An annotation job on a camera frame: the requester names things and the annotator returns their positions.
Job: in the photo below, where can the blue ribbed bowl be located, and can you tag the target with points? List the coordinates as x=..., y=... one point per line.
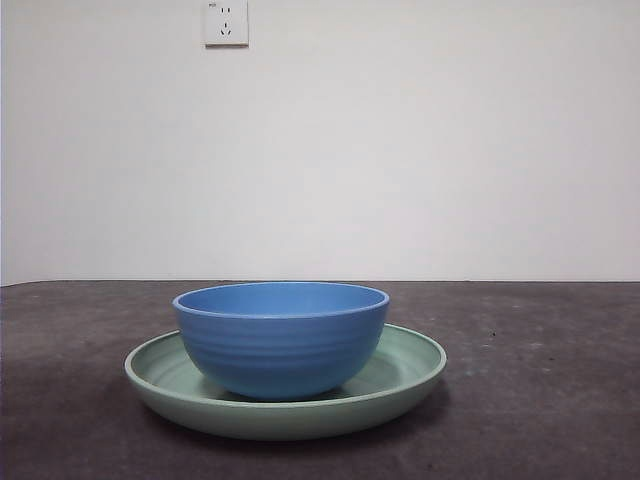
x=280, y=350

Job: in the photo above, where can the green round plate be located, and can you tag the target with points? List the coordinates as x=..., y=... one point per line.
x=280, y=421

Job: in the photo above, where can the white wall socket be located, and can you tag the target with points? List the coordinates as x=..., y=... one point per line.
x=226, y=36

